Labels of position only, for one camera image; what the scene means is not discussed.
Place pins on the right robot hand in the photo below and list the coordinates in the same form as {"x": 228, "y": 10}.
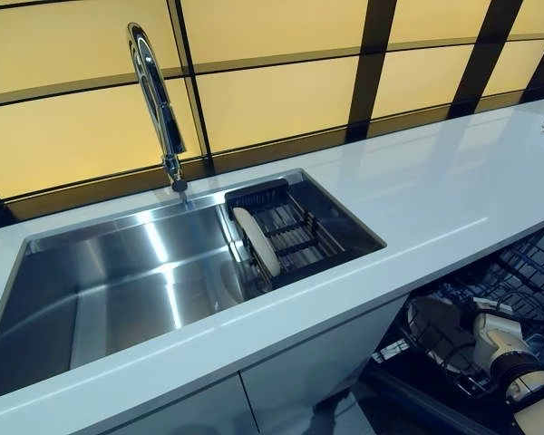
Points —
{"x": 496, "y": 337}

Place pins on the deep beige plate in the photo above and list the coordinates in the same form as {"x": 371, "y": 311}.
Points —
{"x": 458, "y": 360}

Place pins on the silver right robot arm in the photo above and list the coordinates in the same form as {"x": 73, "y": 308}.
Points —
{"x": 535, "y": 394}

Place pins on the black dish drying rack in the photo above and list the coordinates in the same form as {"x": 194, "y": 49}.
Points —
{"x": 294, "y": 244}

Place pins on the stainless steel sink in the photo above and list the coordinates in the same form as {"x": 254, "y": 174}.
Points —
{"x": 118, "y": 290}

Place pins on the chrome gooseneck faucet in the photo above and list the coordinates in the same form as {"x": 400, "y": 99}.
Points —
{"x": 156, "y": 99}

